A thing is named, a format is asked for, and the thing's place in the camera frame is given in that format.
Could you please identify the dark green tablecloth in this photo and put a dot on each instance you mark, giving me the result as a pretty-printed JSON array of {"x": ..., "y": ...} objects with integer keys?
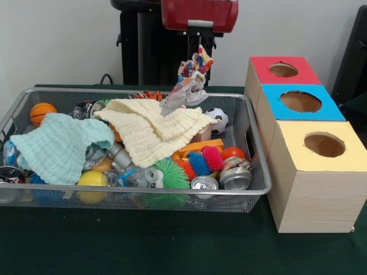
[{"x": 143, "y": 243}]

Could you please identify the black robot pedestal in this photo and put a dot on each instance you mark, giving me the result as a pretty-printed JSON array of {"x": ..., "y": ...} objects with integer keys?
[{"x": 155, "y": 57}]

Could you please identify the black frame stand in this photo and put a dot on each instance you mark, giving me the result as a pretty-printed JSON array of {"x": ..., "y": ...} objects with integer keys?
[{"x": 352, "y": 57}]

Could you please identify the silver mesh bin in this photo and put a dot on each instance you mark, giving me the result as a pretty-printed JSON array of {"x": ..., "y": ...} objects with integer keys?
[{"x": 243, "y": 126}]

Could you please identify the yellow ball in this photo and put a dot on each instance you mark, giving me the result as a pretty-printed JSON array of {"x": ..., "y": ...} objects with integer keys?
[{"x": 93, "y": 180}]

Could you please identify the dark green side table cloth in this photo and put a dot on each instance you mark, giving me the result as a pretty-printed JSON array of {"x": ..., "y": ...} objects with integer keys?
[{"x": 355, "y": 106}]

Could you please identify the green spiky ball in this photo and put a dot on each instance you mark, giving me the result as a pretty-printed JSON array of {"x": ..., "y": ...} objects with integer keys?
[{"x": 169, "y": 174}]

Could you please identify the mint knitted cloth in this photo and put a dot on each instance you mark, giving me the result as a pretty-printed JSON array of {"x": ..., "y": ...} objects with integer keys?
[{"x": 57, "y": 146}]

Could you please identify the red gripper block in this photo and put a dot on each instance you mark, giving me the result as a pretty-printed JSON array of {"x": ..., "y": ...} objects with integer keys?
[{"x": 200, "y": 13}]

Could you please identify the pink blue red spiky toy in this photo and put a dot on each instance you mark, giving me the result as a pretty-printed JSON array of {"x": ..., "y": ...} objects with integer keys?
[{"x": 200, "y": 161}]

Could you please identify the red ball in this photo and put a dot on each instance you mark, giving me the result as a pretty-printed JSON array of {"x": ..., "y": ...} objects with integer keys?
[{"x": 233, "y": 153}]

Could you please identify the cream knitted cloth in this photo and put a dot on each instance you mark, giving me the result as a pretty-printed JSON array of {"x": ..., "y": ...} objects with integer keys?
[{"x": 155, "y": 129}]

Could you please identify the wooden box with three holes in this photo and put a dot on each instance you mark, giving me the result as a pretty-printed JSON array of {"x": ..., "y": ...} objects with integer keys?
[{"x": 315, "y": 200}]

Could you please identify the crushed silver can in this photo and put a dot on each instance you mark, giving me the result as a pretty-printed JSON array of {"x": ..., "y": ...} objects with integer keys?
[{"x": 235, "y": 174}]

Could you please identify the small soccer ball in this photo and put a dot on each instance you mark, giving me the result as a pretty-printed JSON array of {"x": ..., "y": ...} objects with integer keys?
[{"x": 218, "y": 120}]

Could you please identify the colourful patterned white cloth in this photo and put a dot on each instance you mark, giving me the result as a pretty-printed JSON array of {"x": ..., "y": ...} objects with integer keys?
[{"x": 189, "y": 83}]

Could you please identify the small orange basketball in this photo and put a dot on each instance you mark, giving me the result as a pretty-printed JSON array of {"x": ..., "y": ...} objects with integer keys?
[{"x": 41, "y": 113}]

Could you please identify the orange toy block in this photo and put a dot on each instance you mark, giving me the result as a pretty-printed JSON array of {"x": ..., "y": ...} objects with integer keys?
[{"x": 206, "y": 144}]

